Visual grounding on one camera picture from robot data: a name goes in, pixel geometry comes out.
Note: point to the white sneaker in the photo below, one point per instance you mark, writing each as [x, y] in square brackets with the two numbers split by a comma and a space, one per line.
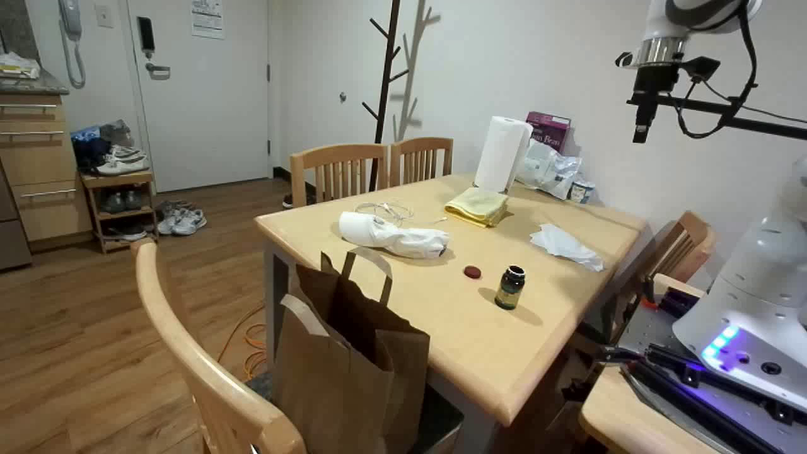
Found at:
[192, 222]
[168, 222]

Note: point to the white plastic bag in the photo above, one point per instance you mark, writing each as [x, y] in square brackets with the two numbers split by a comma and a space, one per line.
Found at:
[546, 166]

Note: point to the white door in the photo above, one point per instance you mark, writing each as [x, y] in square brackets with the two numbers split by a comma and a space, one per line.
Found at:
[209, 110]

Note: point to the wooden slat-back chair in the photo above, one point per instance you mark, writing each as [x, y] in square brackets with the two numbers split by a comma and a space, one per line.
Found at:
[335, 155]
[420, 145]

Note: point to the blue bundle on rack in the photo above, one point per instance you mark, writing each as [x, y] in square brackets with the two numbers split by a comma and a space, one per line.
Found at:
[89, 146]

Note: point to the white shoes pair on rack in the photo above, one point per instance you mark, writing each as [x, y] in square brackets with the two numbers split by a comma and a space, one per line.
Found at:
[123, 159]

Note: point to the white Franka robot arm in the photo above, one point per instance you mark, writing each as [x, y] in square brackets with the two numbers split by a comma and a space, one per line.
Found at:
[758, 286]

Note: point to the dark bottle with label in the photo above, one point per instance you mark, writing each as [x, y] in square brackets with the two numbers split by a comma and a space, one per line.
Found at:
[511, 287]

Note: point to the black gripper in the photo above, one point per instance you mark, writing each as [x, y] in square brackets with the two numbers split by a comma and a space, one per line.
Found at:
[654, 89]

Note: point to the small red cap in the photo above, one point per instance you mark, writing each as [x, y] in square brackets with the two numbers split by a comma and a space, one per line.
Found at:
[473, 271]

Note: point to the folded yellow towel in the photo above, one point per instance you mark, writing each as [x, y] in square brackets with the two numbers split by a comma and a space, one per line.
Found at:
[478, 204]

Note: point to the purple box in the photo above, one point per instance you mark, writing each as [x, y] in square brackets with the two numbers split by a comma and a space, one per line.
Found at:
[551, 127]

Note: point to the wooden chair beside robot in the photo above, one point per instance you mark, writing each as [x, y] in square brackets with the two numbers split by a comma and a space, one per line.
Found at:
[664, 253]

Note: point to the black clamp with purple glow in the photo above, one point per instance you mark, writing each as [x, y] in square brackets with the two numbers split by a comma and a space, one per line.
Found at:
[696, 395]

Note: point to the dark wooden coat rack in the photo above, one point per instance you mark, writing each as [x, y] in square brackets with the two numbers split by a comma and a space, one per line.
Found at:
[383, 84]

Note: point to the black horizontal bar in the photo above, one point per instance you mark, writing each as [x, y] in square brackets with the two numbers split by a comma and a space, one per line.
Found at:
[740, 118]

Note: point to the crumpled white cloth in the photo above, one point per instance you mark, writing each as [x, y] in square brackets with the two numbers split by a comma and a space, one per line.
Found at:
[392, 236]

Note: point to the white paper towel roll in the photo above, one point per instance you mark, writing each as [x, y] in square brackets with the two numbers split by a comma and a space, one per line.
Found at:
[502, 155]

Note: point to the grey appliance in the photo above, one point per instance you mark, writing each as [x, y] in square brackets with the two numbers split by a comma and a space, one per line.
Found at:
[11, 227]

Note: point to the white wall phone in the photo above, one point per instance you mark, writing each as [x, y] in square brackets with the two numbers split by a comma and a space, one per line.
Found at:
[72, 25]

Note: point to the brown paper bag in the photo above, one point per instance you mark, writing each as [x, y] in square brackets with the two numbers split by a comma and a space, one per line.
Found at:
[344, 360]

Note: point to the wooden chair with curved back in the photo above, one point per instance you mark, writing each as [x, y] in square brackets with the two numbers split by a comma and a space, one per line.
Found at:
[198, 357]

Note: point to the wooden shoe rack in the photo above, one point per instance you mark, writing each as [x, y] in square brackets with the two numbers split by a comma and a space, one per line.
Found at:
[116, 180]

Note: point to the paper notice sheet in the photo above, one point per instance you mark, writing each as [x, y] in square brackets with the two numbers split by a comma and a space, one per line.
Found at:
[208, 15]

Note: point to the wooden drawer cabinet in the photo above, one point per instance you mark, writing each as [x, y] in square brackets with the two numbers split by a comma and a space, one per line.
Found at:
[40, 166]

